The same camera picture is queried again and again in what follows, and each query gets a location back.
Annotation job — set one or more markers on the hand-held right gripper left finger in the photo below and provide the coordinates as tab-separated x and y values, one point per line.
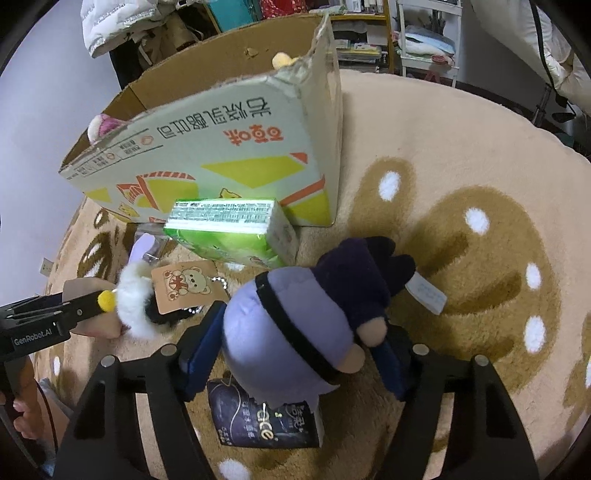
203	355

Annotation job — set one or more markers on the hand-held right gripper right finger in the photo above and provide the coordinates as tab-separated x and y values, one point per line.
392	374

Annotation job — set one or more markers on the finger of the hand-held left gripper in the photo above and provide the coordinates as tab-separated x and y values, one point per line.
83	309

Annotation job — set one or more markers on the small white fluffy plush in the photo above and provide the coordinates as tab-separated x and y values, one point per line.
134	295

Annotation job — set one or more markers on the purple plush doll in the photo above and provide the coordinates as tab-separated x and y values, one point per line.
277	332

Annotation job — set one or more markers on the printed cardboard box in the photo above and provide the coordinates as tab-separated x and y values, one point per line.
231	152

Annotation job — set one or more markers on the person's left hand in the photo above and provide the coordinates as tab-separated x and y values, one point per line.
28	401

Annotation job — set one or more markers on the bear print paper tag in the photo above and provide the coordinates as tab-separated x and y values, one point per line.
180	286

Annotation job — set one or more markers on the dark tissue packet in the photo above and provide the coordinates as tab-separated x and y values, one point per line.
258	424

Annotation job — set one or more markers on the green tissue box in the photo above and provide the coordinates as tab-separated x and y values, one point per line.
217	240

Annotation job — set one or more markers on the pink and white plush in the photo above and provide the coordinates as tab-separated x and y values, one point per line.
99	125

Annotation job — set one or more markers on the beige and brown rug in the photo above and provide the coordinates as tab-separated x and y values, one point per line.
461	138

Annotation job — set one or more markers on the white padded jacket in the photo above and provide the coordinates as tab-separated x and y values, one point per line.
120	23

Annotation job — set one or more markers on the yellow plush toy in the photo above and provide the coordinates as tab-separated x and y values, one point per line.
281	60

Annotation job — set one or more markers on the wooden bookshelf with books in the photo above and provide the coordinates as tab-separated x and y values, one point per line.
358	46

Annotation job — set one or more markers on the light blue pillow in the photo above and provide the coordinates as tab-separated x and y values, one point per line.
427	41

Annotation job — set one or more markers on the teal box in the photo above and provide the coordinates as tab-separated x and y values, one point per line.
231	9

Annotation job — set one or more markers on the white shelf rack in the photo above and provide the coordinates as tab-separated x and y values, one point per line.
455	41

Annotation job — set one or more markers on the white bedding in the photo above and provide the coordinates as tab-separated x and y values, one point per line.
508	32

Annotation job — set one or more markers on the white wall outlet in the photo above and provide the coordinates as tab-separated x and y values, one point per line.
46	266

